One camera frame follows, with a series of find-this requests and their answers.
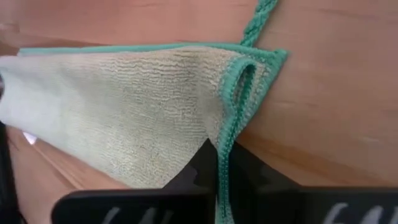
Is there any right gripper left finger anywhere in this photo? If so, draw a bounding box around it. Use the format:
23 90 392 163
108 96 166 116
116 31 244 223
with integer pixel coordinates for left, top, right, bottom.
51 138 218 224

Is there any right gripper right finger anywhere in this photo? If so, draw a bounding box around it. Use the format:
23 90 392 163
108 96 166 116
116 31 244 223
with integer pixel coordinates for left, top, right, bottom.
229 142 398 224

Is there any green microfiber towel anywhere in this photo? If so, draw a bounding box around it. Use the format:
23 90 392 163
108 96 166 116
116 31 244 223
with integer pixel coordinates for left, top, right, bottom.
0 0 289 224

